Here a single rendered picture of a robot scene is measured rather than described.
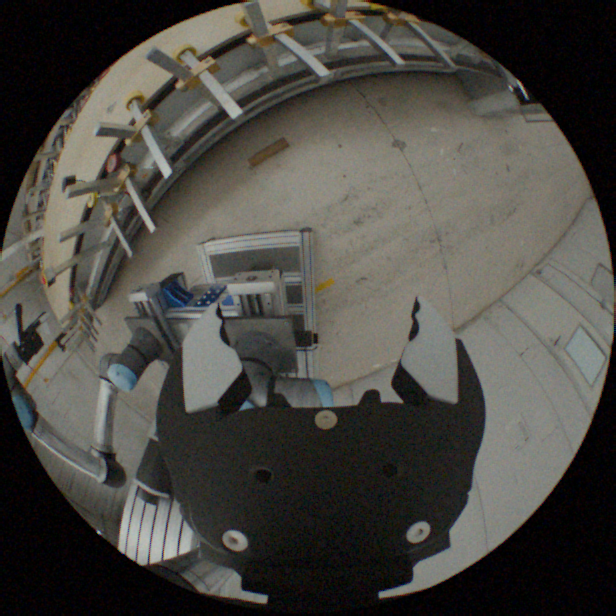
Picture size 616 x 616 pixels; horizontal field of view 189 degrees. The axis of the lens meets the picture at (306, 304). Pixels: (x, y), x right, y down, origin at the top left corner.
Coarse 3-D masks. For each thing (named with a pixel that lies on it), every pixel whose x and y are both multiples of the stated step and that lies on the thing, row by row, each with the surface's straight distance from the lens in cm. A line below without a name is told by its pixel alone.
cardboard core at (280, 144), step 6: (282, 138) 145; (270, 144) 147; (276, 144) 144; (282, 144) 143; (288, 144) 144; (264, 150) 144; (270, 150) 143; (276, 150) 144; (252, 156) 146; (258, 156) 144; (264, 156) 144; (252, 162) 144; (258, 162) 145
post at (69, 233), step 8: (104, 216) 116; (120, 216) 121; (80, 224) 109; (88, 224) 110; (96, 224) 113; (104, 224) 117; (64, 232) 106; (72, 232) 106; (80, 232) 109; (64, 240) 106
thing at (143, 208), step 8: (120, 168) 102; (128, 184) 94; (136, 184) 94; (136, 192) 90; (136, 200) 89; (144, 200) 89; (144, 208) 86; (144, 216) 85; (152, 216) 85; (152, 224) 82; (152, 232) 83
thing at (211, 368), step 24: (216, 312) 11; (192, 336) 10; (216, 336) 9; (192, 360) 9; (216, 360) 8; (240, 360) 8; (192, 384) 8; (216, 384) 7; (240, 384) 8; (192, 408) 7
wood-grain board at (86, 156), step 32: (288, 0) 115; (352, 0) 119; (160, 32) 143; (192, 32) 115; (224, 32) 100; (128, 64) 141; (96, 96) 157; (64, 160) 176; (96, 160) 118; (64, 224) 167; (64, 256) 181; (64, 288) 215
